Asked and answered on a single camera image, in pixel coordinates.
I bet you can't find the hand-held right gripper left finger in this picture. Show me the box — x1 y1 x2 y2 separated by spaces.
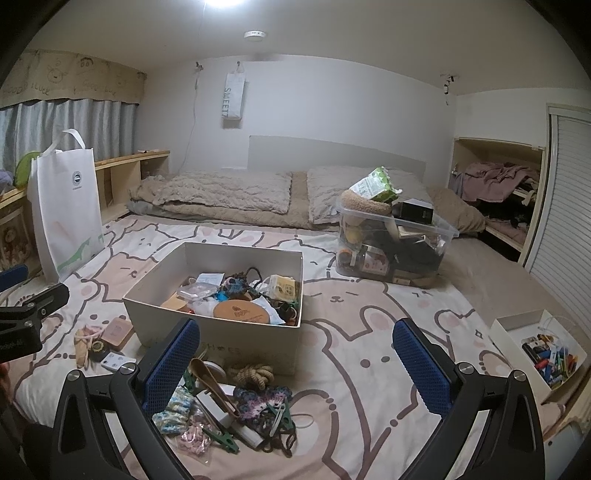
48 318 201 480

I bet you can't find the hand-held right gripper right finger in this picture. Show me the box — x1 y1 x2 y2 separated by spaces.
392 318 546 480

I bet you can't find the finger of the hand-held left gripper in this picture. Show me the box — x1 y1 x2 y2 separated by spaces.
0 282 70 325
0 264 29 291

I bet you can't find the carved wooden coaster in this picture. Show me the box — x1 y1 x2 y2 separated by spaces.
104 316 136 350

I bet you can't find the white cardboard box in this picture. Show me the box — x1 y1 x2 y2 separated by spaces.
122 242 304 376

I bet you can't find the multicolour crochet piece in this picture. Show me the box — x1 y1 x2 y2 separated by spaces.
233 387 296 457

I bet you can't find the glass-front display box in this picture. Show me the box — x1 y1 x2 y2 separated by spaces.
0 210 34 273

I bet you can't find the wooden spoon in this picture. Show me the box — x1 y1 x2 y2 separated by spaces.
189 357 241 418

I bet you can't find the white rectangular box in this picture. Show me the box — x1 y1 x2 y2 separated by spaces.
196 392 241 428

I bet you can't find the beige cloth doll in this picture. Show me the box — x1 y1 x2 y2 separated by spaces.
74 325 105 370

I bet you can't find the clear plastic case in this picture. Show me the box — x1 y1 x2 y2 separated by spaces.
178 282 219 301

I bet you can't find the white tote bag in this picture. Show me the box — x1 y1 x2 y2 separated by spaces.
27 129 106 283

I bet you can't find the round wooden box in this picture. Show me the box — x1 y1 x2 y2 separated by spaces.
213 299 272 325

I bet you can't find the clear plastic storage bin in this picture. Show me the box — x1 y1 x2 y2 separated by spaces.
335 203 460 289

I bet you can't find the small white box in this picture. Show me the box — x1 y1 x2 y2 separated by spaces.
488 309 583 404

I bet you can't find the green plush toy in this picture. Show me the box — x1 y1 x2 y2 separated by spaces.
15 151 40 188

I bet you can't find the pile of coloured pens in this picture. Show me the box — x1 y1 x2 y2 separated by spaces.
522 335 578 388

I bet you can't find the cream small carton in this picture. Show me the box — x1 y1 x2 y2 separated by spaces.
267 274 298 301

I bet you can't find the black box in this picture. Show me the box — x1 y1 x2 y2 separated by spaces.
392 198 435 224

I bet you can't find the beige fleece blanket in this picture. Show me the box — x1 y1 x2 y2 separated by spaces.
425 185 486 236

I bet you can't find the wooden shelf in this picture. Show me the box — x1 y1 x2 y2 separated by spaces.
0 150 171 273

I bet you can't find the grey curtain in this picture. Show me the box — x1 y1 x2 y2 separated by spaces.
0 98 139 174

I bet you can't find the brown fuzzy slipper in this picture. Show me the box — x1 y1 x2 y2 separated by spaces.
339 189 393 215

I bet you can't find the beige quilted pillow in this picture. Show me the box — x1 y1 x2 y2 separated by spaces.
307 167 435 224
139 171 294 215

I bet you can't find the green snack bag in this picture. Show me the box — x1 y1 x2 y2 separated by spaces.
348 166 404 204

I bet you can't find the pink clothes pile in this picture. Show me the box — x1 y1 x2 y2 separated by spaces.
450 161 541 204

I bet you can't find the beige printed valance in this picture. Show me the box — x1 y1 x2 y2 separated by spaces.
0 48 147 109

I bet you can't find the white louvred door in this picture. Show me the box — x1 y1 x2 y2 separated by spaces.
522 104 591 333

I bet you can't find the wooden closet niche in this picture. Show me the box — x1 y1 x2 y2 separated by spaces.
447 137 548 266

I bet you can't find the white headboard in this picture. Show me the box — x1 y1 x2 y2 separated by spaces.
248 135 426 178

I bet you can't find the beige rope knot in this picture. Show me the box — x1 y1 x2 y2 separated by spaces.
231 364 274 387

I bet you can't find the white hanging wall bag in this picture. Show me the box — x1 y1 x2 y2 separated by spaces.
221 62 247 121

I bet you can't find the white wall cable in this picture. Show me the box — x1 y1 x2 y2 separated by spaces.
178 62 204 174

